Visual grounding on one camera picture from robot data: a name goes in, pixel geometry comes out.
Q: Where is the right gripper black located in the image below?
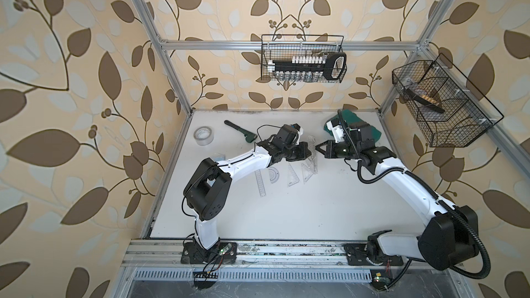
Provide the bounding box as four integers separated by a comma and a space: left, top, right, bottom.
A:
315, 139, 360, 161

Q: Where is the clear protractor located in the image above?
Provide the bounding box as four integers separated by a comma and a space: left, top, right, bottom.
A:
268, 167, 280, 184

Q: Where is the clear triangle ruler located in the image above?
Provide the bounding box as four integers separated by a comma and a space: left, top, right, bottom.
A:
287, 163, 300, 187
301, 164, 315, 183

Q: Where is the clear straight ruler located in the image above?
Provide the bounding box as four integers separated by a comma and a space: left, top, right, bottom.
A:
255, 170, 266, 197

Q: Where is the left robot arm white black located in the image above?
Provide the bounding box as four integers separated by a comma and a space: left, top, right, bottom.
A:
181, 124, 311, 266

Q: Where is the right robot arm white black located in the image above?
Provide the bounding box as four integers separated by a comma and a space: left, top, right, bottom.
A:
316, 117, 491, 280

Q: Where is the black socket bit holder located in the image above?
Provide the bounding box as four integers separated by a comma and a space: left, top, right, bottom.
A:
265, 52, 347, 83

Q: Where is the clear tape roll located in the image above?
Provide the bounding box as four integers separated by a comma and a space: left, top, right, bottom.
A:
193, 126, 214, 146

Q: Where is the dark object in right basket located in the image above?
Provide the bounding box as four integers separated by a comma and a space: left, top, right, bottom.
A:
405, 88, 445, 113

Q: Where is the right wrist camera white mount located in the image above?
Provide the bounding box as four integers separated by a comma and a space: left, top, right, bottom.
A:
326, 119, 345, 143

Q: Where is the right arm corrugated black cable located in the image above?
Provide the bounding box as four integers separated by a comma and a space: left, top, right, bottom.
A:
337, 109, 492, 291

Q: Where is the back wire basket black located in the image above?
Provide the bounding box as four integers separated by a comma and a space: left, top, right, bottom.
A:
260, 34, 347, 84

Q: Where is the wire basket black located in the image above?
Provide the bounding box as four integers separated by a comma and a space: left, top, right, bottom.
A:
260, 34, 347, 84
392, 53, 505, 148

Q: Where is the aluminium frame back bar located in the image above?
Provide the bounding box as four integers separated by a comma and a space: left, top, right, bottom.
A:
159, 39, 421, 52

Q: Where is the right wire basket black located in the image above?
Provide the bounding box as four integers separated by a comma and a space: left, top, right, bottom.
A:
392, 53, 505, 148

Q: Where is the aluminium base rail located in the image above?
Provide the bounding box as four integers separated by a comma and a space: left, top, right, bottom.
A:
122, 240, 407, 284

